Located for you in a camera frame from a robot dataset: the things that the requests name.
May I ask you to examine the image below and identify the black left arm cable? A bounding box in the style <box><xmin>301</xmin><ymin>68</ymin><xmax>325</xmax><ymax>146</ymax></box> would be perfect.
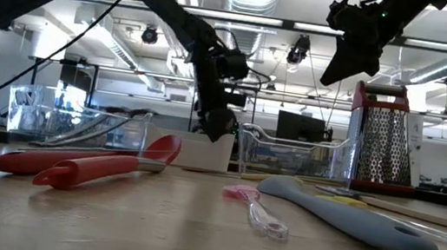
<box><xmin>0</xmin><ymin>0</ymin><xmax>130</xmax><ymax>136</ymax></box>

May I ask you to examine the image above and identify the clear plastic bin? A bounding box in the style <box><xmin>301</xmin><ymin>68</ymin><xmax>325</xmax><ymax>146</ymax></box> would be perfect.
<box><xmin>233</xmin><ymin>122</ymin><xmax>358</xmax><ymax>191</ymax></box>
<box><xmin>1</xmin><ymin>80</ymin><xmax>156</xmax><ymax>163</ymax></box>

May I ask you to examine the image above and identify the red slotted spatula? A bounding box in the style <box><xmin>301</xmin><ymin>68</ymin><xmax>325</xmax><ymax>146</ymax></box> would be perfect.
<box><xmin>0</xmin><ymin>132</ymin><xmax>146</xmax><ymax>193</ymax></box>

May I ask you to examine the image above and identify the pink mini spatula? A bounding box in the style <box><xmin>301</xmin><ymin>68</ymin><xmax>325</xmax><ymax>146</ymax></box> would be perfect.
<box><xmin>215</xmin><ymin>181</ymin><xmax>297</xmax><ymax>244</ymax></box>

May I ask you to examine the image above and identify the red metal box grater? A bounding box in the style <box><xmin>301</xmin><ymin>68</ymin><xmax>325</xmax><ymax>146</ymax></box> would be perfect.
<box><xmin>339</xmin><ymin>79</ymin><xmax>431</xmax><ymax>200</ymax></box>

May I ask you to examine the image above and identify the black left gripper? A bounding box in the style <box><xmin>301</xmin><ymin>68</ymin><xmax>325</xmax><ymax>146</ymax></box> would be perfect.
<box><xmin>181</xmin><ymin>43</ymin><xmax>254</xmax><ymax>147</ymax></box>

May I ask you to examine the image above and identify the black slotted spoon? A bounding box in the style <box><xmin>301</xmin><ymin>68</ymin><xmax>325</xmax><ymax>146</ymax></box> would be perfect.
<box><xmin>27</xmin><ymin>93</ymin><xmax>133</xmax><ymax>160</ymax></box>

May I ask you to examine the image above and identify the black monitor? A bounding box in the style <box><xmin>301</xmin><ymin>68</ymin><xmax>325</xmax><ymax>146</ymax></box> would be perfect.
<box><xmin>274</xmin><ymin>109</ymin><xmax>332</xmax><ymax>146</ymax></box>

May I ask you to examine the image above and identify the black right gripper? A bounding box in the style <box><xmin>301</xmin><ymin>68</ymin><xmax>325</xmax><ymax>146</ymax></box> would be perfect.
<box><xmin>319</xmin><ymin>0</ymin><xmax>399</xmax><ymax>95</ymax></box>

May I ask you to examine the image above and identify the black solid spoon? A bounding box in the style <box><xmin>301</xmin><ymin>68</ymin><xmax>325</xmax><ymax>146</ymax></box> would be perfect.
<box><xmin>62</xmin><ymin>97</ymin><xmax>160</xmax><ymax>155</ymax></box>

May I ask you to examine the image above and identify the white plastic bin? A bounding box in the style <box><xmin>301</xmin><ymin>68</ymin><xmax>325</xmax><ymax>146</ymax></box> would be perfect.
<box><xmin>141</xmin><ymin>122</ymin><xmax>237</xmax><ymax>175</ymax></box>

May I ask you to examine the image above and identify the black ceiling light beam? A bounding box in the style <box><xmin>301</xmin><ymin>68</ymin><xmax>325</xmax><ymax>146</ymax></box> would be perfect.
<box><xmin>61</xmin><ymin>0</ymin><xmax>447</xmax><ymax>55</ymax></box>

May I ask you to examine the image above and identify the red spoon with metal neck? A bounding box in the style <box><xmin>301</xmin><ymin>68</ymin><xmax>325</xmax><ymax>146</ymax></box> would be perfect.
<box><xmin>31</xmin><ymin>116</ymin><xmax>184</xmax><ymax>206</ymax></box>

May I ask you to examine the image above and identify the grey silicone spoon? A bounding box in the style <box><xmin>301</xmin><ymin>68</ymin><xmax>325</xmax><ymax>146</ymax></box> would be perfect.
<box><xmin>249</xmin><ymin>172</ymin><xmax>447</xmax><ymax>250</ymax></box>

